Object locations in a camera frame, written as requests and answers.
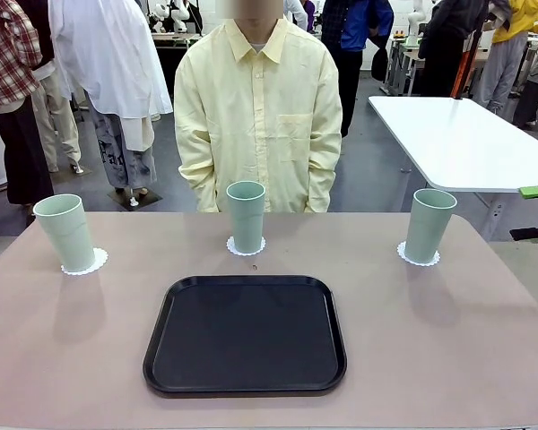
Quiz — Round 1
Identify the light green plastic cup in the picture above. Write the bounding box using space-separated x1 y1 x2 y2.
32 193 96 273
225 180 267 256
403 187 458 264

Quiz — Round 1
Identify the person's right forearm yellow sleeve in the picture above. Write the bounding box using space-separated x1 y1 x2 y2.
178 151 219 214

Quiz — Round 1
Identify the white black humanoid robot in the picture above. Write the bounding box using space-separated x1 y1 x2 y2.
153 0 198 33

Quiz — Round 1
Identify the person in yellow shirt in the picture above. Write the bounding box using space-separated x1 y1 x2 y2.
173 0 344 214

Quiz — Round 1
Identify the person in blue jacket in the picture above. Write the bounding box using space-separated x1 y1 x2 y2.
320 0 395 140

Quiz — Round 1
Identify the person in beige trousers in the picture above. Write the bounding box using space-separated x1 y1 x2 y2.
29 66 100 175

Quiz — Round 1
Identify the person's left forearm yellow sleeve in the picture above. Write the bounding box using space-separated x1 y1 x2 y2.
304 151 342 214

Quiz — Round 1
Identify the background workbench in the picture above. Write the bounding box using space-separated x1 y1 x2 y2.
151 30 203 50

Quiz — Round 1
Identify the white scalloped paper coaster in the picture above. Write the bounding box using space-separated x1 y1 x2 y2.
226 236 267 257
60 247 109 276
396 240 441 269

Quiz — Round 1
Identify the person in yellow top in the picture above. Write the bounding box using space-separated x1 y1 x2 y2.
473 0 538 113

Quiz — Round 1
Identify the orange black pole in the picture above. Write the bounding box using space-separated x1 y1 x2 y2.
449 26 483 100

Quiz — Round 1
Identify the metal floor base plate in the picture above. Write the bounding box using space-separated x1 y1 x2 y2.
107 186 163 212

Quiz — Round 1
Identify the black plastic serving tray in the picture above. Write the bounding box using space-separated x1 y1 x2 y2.
142 274 348 399

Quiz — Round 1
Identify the person in black jacket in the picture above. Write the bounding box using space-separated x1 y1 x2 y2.
417 0 492 98

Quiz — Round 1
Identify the black bag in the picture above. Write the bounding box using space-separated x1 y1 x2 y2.
369 47 390 82

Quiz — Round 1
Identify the person in grey jacket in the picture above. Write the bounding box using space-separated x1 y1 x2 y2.
513 35 538 131

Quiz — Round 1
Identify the figure in white shirt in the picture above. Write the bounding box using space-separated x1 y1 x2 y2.
48 0 175 202

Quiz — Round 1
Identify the person in plaid shirt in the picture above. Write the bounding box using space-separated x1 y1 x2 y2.
0 0 57 207

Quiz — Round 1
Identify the white table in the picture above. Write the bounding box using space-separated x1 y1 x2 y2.
367 95 538 243

